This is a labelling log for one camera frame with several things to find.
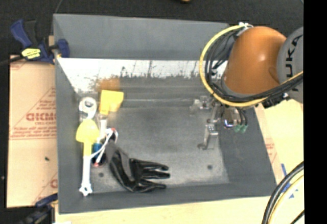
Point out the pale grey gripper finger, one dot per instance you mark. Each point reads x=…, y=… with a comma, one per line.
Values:
x=210, y=136
x=203, y=103

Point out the grey metal bin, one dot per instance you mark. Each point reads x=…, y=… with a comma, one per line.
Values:
x=163, y=136

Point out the black rubber glove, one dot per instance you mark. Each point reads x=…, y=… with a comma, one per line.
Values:
x=132, y=169

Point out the small blue cylinder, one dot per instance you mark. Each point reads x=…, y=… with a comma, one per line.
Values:
x=97, y=147

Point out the silver metal wrench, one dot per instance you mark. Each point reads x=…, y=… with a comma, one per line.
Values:
x=87, y=106

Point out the brown cardboard board red print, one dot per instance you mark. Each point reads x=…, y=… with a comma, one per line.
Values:
x=30, y=121

